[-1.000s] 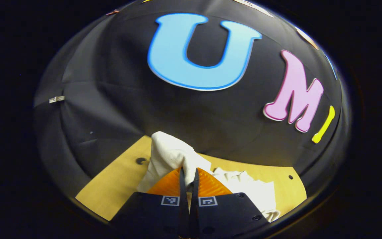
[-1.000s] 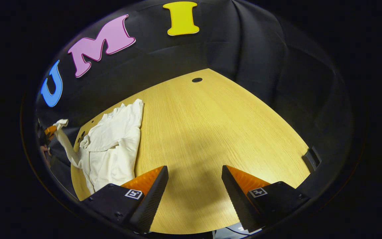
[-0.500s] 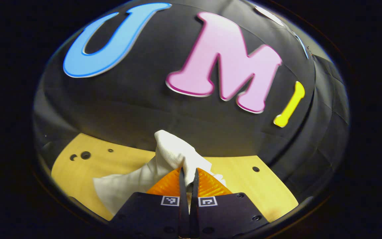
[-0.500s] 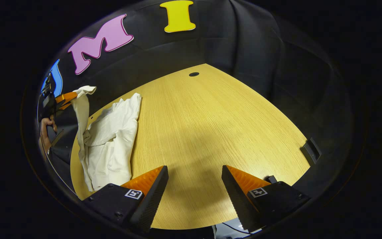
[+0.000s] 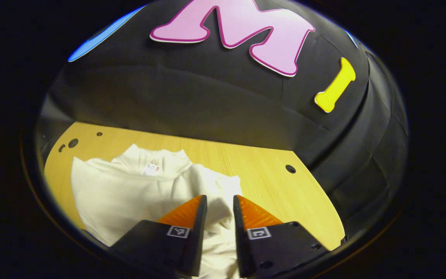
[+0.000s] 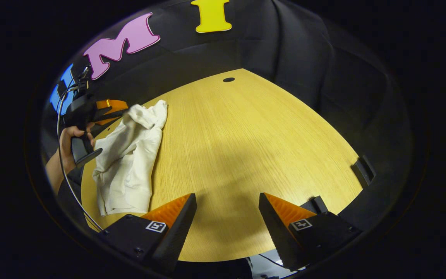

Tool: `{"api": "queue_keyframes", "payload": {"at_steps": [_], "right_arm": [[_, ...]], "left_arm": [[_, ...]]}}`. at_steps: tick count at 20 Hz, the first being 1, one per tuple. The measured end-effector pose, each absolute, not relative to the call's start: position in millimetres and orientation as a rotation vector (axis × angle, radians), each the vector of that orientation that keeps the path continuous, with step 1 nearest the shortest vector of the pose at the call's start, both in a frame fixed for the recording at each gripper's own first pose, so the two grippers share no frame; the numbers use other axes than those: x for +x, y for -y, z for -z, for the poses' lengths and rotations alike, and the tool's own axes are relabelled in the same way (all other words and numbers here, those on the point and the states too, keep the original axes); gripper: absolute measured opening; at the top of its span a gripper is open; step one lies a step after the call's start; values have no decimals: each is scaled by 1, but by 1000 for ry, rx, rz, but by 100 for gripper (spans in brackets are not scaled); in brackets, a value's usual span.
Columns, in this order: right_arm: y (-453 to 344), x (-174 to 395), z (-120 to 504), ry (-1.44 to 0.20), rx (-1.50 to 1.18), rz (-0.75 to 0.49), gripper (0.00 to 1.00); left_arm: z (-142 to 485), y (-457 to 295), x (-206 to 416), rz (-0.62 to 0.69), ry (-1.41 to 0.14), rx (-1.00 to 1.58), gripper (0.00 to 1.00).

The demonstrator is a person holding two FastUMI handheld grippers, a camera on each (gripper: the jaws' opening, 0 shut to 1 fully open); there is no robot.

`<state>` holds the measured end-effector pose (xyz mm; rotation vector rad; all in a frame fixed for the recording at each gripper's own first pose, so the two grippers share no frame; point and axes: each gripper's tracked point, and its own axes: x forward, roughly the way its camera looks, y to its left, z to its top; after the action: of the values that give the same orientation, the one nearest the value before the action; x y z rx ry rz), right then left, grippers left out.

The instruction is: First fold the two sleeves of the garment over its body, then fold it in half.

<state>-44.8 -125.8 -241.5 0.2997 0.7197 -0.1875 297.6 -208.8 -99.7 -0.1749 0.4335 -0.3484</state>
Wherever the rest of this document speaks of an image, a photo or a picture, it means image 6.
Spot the white sweatshirt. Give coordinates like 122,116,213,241
93,100,168,216

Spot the black backdrop cloth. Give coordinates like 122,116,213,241
41,0,413,233

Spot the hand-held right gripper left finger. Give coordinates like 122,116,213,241
99,193,197,274

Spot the black table edge bracket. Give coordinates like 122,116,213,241
352,156,376,186
300,196,329,214

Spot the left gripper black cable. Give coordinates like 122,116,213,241
56,68,104,232

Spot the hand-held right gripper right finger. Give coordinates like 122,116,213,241
259,193,363,272

